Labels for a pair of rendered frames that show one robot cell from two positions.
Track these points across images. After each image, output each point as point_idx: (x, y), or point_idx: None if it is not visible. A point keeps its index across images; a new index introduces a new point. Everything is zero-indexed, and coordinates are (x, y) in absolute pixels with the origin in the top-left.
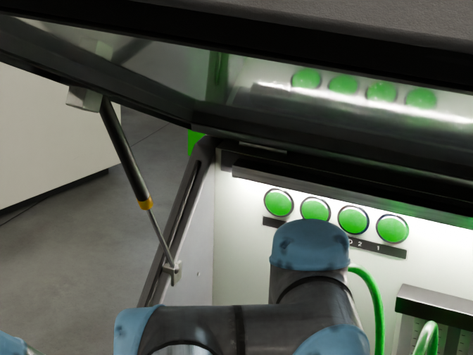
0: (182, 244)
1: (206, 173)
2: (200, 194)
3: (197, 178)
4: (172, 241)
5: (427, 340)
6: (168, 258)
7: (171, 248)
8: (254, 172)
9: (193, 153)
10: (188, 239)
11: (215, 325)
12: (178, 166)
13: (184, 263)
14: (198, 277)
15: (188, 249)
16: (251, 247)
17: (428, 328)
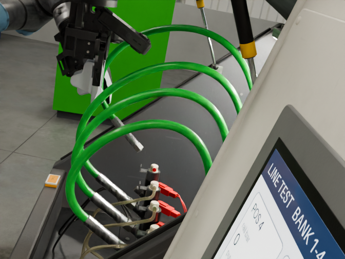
0: (228, 58)
1: (267, 34)
2: (256, 42)
3: (262, 35)
4: (226, 56)
5: (193, 64)
6: (211, 54)
7: (223, 59)
8: (276, 31)
9: (273, 26)
10: (236, 61)
11: None
12: None
13: (227, 72)
14: (241, 97)
15: (234, 68)
16: None
17: (206, 66)
